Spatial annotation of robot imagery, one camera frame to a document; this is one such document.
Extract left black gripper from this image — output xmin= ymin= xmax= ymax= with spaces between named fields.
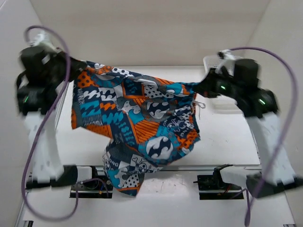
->
xmin=45 ymin=47 xmax=87 ymax=87

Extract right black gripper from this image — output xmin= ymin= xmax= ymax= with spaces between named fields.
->
xmin=192 ymin=67 xmax=241 ymax=99

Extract colourful patterned shorts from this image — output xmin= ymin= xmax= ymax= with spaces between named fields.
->
xmin=71 ymin=61 xmax=200 ymax=196

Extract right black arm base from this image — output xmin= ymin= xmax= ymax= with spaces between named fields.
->
xmin=193 ymin=164 xmax=244 ymax=200

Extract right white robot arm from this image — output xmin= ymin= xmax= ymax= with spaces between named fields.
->
xmin=194 ymin=57 xmax=303 ymax=198

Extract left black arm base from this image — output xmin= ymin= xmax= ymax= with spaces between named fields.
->
xmin=69 ymin=166 xmax=113 ymax=199

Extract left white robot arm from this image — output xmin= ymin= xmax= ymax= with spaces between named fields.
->
xmin=16 ymin=44 xmax=99 ymax=189

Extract white perforated plastic basket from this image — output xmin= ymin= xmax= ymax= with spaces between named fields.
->
xmin=203 ymin=55 xmax=242 ymax=114

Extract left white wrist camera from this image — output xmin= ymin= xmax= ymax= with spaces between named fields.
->
xmin=30 ymin=31 xmax=58 ymax=52

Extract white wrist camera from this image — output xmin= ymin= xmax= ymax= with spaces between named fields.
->
xmin=30 ymin=31 xmax=58 ymax=52
xmin=215 ymin=49 xmax=236 ymax=73

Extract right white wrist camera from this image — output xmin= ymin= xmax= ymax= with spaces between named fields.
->
xmin=215 ymin=49 xmax=236 ymax=73

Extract right aluminium side rail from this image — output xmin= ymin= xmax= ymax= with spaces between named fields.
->
xmin=250 ymin=130 xmax=261 ymax=164

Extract aluminium front rail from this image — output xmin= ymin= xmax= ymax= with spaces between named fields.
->
xmin=96 ymin=164 xmax=261 ymax=173

